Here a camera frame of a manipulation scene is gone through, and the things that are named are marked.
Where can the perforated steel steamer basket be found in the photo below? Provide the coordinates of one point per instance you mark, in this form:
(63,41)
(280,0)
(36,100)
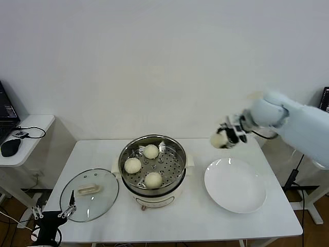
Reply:
(169,164)

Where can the small black patterned device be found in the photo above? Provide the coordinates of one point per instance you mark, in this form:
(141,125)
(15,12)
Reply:
(20,133)

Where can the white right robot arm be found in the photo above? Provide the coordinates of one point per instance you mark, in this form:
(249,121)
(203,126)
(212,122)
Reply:
(303,128)

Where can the black computer mouse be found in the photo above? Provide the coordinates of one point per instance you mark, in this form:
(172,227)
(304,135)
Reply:
(10,148)

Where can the white wall socket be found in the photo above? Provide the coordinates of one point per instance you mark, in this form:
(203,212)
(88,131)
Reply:
(36,176)

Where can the white round plate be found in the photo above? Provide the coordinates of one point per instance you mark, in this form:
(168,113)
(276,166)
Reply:
(231,185)

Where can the white steamed baozi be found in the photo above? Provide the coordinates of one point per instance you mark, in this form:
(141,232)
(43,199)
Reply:
(218,141)
(132,165)
(150,151)
(153,180)

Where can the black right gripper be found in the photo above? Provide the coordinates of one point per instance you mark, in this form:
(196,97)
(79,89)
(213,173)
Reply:
(240,123)

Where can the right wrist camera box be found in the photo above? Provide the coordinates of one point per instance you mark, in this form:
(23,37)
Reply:
(239,133)

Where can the black open laptop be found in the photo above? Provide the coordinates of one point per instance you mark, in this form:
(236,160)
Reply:
(7,113)
(325,100)

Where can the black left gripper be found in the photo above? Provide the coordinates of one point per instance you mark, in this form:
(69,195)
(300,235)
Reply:
(50,221)

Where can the cream electric pot base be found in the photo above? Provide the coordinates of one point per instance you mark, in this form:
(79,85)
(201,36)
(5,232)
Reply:
(154,200)

